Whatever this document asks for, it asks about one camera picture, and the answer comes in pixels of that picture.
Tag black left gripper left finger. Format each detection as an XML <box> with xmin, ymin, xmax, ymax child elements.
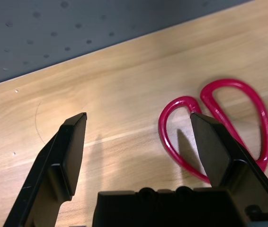
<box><xmin>2</xmin><ymin>112</ymin><xmax>87</xmax><ymax>227</ymax></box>

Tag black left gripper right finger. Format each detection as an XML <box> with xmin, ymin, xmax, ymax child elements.
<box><xmin>190</xmin><ymin>112</ymin><xmax>268</xmax><ymax>213</ymax></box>

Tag red handled scissors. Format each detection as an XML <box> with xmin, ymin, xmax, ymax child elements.
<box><xmin>158</xmin><ymin>79</ymin><xmax>268</xmax><ymax>184</ymax></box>

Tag dark grey metal pegboard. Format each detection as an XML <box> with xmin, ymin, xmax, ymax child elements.
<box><xmin>0</xmin><ymin>0</ymin><xmax>255</xmax><ymax>89</ymax></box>

